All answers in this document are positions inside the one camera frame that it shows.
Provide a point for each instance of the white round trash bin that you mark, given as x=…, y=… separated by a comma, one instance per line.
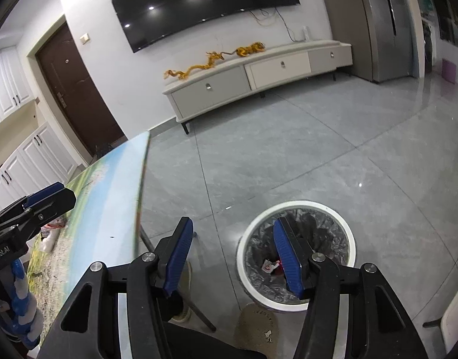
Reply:
x=317, y=260

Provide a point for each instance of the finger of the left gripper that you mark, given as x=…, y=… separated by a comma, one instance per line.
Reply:
x=32, y=219
x=42, y=194

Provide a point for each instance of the white grey TV cabinet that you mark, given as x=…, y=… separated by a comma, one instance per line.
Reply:
x=241, y=77

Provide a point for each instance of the beige slipper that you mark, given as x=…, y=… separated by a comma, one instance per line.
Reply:
x=257, y=329

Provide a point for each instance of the dark brown entrance door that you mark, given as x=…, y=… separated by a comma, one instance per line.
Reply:
x=76, y=94

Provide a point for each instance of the golden tiger ornament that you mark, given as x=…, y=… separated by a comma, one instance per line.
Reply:
x=254, y=48

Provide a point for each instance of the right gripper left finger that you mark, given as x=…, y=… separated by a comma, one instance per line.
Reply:
x=172, y=253

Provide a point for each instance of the white cabinets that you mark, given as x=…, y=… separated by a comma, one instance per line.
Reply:
x=15, y=91
x=31, y=159

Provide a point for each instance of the clear plastic wrap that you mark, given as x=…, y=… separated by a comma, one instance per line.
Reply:
x=50, y=233

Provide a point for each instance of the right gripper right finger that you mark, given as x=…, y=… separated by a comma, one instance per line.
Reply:
x=294, y=256

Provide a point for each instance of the white chair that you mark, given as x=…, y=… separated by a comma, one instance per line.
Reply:
x=448, y=325

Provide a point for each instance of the blue white gloved left hand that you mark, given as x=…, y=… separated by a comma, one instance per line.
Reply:
x=20, y=319

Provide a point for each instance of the white lower cabinets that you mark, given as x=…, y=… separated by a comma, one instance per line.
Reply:
x=31, y=159

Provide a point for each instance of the beige wall switch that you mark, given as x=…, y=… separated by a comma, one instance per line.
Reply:
x=85, y=38

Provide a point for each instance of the white upper cabinets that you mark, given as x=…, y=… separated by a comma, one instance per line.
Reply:
x=15, y=91

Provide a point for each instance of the golden dragon ornament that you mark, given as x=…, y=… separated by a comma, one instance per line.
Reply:
x=212, y=58

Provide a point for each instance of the grey refrigerator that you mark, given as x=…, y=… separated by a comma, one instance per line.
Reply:
x=380, y=33

